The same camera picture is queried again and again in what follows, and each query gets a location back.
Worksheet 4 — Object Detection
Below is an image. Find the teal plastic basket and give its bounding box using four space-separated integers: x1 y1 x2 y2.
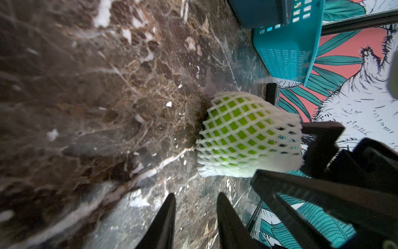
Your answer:
253 1 325 89

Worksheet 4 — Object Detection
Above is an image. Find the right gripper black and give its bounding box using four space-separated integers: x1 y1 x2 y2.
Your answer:
251 121 398 249

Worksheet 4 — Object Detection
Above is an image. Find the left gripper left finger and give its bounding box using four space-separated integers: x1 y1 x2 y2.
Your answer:
136 193 176 249

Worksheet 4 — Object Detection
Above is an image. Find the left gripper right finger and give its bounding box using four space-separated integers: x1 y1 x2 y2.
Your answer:
217 193 267 249

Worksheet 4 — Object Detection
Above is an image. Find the black frame post right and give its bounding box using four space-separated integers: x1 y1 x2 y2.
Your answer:
321 9 398 36

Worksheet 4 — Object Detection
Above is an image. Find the custard apple green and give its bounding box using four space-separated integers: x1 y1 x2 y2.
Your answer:
197 92 277 167

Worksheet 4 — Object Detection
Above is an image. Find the grey bin of foam nets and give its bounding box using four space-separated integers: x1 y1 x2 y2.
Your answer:
228 0 286 29

